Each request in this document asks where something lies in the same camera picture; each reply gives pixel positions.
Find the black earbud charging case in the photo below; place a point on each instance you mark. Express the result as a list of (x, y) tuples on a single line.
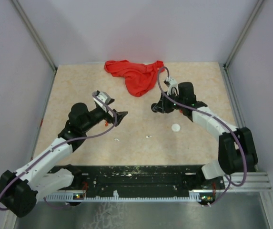
[(155, 109)]

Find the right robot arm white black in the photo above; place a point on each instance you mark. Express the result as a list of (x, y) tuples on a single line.
[(236, 149)]

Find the white earbud charging case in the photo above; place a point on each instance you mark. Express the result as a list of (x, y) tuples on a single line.
[(176, 127)]

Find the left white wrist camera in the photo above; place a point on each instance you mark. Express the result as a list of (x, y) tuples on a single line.
[(102, 100)]

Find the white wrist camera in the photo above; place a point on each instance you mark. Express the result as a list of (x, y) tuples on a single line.
[(102, 100), (172, 86)]

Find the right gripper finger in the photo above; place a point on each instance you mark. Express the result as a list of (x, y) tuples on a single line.
[(161, 104), (162, 111)]

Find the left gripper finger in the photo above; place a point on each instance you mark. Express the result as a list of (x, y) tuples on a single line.
[(119, 117), (108, 101)]

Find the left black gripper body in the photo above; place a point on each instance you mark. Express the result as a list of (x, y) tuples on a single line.
[(106, 116)]

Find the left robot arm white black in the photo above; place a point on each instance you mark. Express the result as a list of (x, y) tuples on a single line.
[(21, 190)]

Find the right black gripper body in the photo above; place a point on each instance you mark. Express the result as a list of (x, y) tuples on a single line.
[(171, 106)]

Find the red crumpled cloth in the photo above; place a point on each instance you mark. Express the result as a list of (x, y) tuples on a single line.
[(139, 78)]

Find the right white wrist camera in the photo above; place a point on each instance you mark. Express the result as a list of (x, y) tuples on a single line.
[(172, 86)]

